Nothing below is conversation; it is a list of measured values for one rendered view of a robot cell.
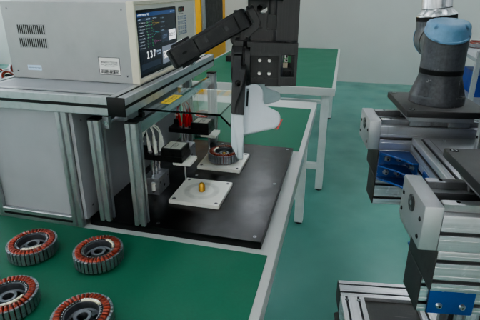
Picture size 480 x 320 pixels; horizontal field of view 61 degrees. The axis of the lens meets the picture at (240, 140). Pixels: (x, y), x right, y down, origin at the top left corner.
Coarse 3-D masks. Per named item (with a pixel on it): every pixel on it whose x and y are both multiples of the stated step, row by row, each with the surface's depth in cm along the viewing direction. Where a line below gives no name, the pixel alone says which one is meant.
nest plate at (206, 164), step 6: (246, 156) 146; (204, 162) 141; (210, 162) 141; (240, 162) 141; (198, 168) 138; (204, 168) 138; (210, 168) 137; (216, 168) 137; (222, 168) 136; (228, 168) 136; (234, 168) 136; (240, 168) 136
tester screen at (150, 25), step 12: (156, 12) 111; (168, 12) 118; (144, 24) 105; (156, 24) 112; (168, 24) 119; (144, 36) 105; (156, 36) 112; (144, 48) 106; (156, 48) 113; (144, 60) 106; (144, 72) 107
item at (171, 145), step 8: (168, 144) 119; (176, 144) 119; (184, 144) 119; (144, 152) 119; (152, 152) 119; (160, 152) 119; (168, 152) 116; (176, 152) 115; (184, 152) 117; (152, 160) 118; (160, 160) 117; (168, 160) 116; (176, 160) 116; (184, 160) 118; (192, 160) 118; (152, 168) 120; (160, 168) 125
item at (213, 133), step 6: (198, 120) 140; (204, 120) 140; (210, 120) 140; (174, 126) 141; (192, 126) 138; (198, 126) 138; (204, 126) 137; (210, 126) 139; (180, 132) 140; (186, 132) 139; (192, 132) 139; (198, 132) 138; (204, 132) 138; (210, 132) 139; (216, 132) 141; (186, 138) 146
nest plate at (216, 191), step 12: (192, 180) 128; (204, 180) 128; (180, 192) 120; (192, 192) 120; (204, 192) 120; (216, 192) 120; (228, 192) 122; (192, 204) 115; (204, 204) 114; (216, 204) 114
